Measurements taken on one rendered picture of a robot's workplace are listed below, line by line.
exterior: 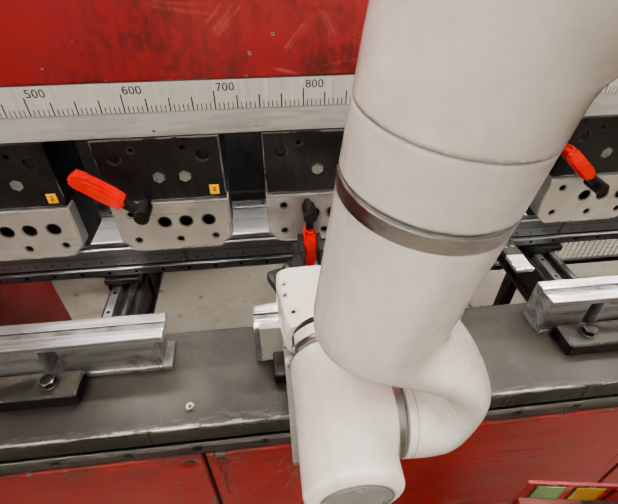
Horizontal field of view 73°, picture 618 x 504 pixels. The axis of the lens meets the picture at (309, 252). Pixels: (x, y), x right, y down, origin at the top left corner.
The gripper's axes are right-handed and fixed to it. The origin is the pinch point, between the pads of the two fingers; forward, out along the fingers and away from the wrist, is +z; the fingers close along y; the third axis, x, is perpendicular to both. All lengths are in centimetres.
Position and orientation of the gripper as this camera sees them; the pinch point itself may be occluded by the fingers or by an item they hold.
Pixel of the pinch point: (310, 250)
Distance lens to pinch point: 57.2
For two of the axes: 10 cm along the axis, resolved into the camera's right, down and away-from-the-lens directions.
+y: 9.9, -0.7, 0.9
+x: 0.0, -7.7, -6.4
